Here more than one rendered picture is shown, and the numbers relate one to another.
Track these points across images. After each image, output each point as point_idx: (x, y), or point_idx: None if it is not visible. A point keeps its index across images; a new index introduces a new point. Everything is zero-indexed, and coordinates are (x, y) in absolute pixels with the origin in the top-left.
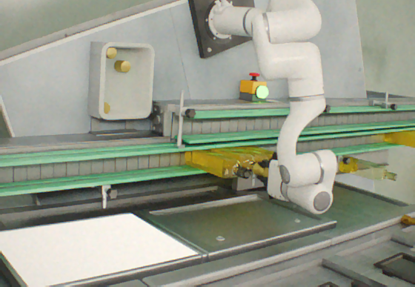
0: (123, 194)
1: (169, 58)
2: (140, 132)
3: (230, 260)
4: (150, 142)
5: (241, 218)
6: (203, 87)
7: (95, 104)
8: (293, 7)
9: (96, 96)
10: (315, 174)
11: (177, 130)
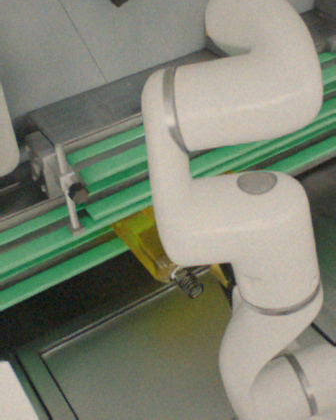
0: None
1: (44, 28)
2: (13, 184)
3: None
4: (27, 216)
5: (194, 351)
6: (128, 52)
7: None
8: (249, 40)
9: None
10: (298, 419)
11: (76, 179)
